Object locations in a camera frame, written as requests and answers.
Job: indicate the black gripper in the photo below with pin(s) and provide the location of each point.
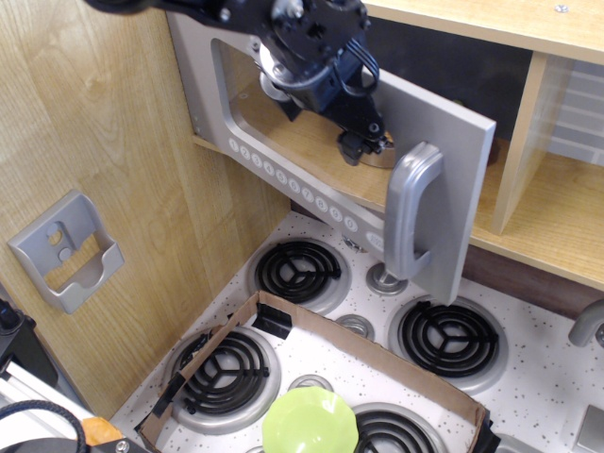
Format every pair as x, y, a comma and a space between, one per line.
336, 95

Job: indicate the silver microwave door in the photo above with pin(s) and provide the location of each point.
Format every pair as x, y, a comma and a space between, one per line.
300, 158

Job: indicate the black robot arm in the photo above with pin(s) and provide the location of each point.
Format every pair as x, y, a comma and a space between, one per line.
312, 56

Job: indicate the steel cooking pot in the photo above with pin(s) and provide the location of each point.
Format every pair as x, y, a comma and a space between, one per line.
384, 158

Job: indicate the hanging slotted skimmer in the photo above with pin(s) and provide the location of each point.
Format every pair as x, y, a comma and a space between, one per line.
357, 248

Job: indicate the back left stove burner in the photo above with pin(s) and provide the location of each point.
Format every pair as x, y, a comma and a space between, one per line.
306, 272

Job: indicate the stove burner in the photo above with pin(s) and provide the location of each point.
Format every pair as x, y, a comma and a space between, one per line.
387, 427
233, 388
306, 272
462, 342

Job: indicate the upper grey stove knob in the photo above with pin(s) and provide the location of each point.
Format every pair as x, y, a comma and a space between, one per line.
380, 281

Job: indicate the grey stove knob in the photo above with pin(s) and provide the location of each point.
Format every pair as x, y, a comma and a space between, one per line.
380, 281
311, 380
357, 324

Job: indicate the middle grey stove knob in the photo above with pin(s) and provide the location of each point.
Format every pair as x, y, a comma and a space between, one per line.
357, 324

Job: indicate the wooden shelf cabinet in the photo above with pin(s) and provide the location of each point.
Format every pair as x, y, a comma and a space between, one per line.
545, 211

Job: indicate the brown cardboard barrier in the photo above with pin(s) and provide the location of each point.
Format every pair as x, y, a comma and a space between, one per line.
278, 317

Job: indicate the back right stove burner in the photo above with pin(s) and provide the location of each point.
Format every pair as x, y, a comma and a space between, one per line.
462, 342

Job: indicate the lower grey stove knob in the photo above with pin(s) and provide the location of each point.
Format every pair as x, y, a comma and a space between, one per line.
311, 380

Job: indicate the front left stove burner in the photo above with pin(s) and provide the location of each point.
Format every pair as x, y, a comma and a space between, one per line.
233, 388

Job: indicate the green plastic plate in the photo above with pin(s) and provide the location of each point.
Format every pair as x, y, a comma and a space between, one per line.
309, 419

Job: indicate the front right stove burner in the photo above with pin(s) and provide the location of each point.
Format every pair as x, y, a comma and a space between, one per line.
387, 427

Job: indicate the grey sink faucet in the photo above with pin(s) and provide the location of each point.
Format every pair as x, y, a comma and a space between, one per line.
588, 326

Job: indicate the orange sponge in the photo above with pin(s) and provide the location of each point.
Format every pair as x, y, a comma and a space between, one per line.
100, 431

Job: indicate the black device at left edge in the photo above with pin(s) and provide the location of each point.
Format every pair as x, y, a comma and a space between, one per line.
21, 345

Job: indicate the grey door handle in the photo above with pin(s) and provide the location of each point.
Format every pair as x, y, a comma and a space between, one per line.
411, 176

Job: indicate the grey wall holder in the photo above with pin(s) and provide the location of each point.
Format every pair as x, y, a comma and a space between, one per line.
54, 237

